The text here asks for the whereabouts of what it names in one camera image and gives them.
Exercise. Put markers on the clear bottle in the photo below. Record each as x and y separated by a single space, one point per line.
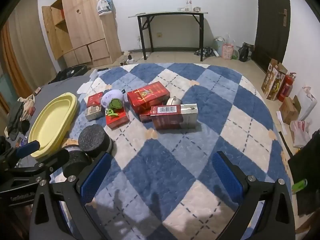
189 5

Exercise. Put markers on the white purple plush toy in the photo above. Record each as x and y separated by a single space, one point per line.
111 95

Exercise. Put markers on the red cellophane-wrapped carton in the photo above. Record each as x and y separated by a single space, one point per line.
145 117

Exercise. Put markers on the small glass item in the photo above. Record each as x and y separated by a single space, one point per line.
181 9

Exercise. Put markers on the brown cardboard box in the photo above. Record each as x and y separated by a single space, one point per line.
288 110

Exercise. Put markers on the red carton with gold print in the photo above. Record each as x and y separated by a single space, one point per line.
147 96

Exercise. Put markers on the black flat item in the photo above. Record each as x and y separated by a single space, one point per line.
102 69

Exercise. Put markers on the red and silver carton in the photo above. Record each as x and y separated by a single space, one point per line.
172 120

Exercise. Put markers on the black case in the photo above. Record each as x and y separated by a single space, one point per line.
67 73

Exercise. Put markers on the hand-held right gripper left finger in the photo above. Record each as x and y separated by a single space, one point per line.
96 177

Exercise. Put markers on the white hanging plastic bag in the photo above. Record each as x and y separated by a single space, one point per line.
103 7

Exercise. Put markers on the white pale blue container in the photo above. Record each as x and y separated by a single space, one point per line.
219 46

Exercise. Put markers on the wall outlet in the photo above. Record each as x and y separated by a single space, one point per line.
159 35

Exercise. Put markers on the red fire extinguisher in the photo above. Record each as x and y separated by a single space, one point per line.
286 87

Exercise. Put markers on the green lighter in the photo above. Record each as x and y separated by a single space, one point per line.
299 185

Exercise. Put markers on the green plastic toy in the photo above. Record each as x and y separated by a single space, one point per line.
116 104

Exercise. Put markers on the small silver red box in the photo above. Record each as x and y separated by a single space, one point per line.
93 113

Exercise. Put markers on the wooden wardrobe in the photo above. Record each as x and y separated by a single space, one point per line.
82 17

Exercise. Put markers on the black folding table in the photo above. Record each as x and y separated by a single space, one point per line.
170 13

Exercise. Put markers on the dark green clothing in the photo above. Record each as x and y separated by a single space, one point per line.
16 120

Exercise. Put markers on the large black bag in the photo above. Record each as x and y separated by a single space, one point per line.
307 162

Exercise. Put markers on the orange curtain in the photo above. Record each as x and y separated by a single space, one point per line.
10 62

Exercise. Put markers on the green bag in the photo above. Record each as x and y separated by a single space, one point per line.
235 55

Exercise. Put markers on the beige cloth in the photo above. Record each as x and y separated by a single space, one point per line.
27 103

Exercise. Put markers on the blue checkered blanket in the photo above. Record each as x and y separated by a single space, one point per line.
175 160

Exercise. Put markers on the white paper strip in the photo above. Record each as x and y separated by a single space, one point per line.
281 122

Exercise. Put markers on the beige curtain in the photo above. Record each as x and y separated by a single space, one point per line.
30 35

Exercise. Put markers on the metal bowl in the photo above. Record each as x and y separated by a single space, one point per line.
197 9

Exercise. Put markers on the grey bed sheet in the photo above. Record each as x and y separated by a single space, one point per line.
60 88

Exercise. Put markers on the white red plastic bag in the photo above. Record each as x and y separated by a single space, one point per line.
300 132

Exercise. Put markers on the dark door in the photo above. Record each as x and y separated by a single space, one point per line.
271 30

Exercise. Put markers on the dark checkered cloth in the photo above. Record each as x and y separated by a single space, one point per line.
203 51

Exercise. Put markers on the small dark bottle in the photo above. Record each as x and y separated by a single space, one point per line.
129 58

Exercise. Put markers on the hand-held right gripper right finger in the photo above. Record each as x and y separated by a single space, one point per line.
227 177

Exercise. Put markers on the yellow plastic basin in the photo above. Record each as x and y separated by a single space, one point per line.
50 120

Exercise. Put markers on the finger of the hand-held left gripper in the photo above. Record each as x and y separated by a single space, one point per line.
28 148
58 157

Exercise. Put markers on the pink bag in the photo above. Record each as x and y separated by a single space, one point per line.
228 51

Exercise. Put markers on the printed cardboard box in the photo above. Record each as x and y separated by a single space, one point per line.
268 77
276 82

